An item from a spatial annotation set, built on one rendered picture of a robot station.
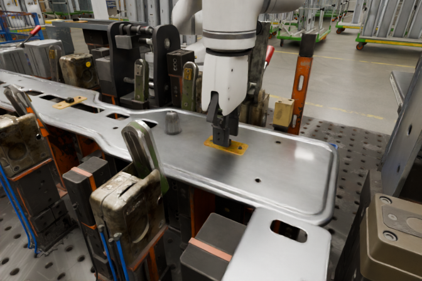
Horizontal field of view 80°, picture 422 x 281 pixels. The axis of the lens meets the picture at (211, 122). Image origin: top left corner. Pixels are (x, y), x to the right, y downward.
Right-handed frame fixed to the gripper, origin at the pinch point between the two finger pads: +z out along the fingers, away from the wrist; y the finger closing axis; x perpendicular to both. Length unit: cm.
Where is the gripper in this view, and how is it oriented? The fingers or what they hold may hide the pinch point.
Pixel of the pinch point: (225, 130)
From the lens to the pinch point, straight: 48.5
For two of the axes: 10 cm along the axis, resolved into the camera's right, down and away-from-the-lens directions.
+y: -4.6, 4.1, -7.9
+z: 0.0, 8.9, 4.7
